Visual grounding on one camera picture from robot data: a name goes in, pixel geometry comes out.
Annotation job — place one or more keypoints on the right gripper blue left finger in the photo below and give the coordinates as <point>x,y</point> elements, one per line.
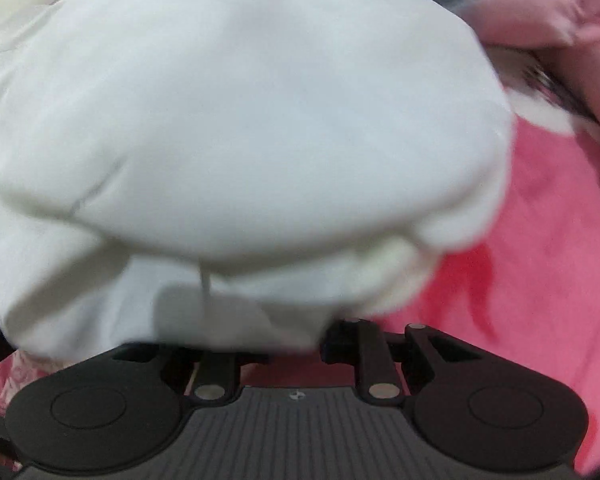
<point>217,375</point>

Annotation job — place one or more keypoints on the pink floral bed blanket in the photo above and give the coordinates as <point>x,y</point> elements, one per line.
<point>496,360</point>

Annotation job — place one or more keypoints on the pink grey floral duvet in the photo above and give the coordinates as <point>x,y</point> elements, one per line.
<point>545,20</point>

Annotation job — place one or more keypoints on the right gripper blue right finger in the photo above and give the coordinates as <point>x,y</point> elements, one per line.
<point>362,345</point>

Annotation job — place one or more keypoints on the white shirt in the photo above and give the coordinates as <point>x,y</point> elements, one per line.
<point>236,173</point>

